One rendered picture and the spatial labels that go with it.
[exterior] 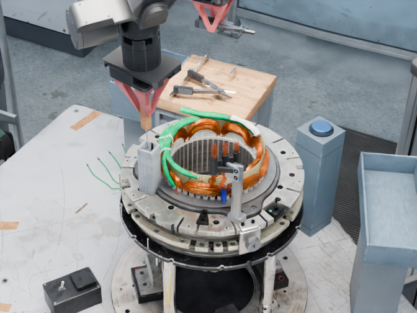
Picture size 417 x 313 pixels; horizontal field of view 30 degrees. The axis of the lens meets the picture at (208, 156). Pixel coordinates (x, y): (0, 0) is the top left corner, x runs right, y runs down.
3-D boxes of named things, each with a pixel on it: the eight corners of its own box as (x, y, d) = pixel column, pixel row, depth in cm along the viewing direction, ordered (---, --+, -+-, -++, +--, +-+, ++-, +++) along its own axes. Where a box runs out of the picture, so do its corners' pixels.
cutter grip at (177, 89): (172, 93, 157) (172, 86, 156) (174, 91, 158) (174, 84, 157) (192, 95, 157) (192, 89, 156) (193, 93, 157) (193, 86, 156)
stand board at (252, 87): (152, 106, 160) (152, 97, 158) (192, 63, 174) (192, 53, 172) (242, 132, 154) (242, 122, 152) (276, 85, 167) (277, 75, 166)
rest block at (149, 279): (157, 271, 154) (156, 252, 151) (162, 291, 150) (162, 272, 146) (134, 274, 153) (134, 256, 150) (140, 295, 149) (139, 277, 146)
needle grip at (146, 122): (140, 130, 123) (138, 99, 119) (142, 123, 124) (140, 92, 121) (150, 130, 123) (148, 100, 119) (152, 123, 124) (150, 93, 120)
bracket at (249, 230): (234, 246, 128) (236, 223, 125) (254, 241, 129) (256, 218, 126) (239, 254, 126) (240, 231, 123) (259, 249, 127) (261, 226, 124)
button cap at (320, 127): (322, 137, 154) (322, 133, 153) (307, 128, 156) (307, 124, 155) (335, 129, 156) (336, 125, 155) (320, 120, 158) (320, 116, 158)
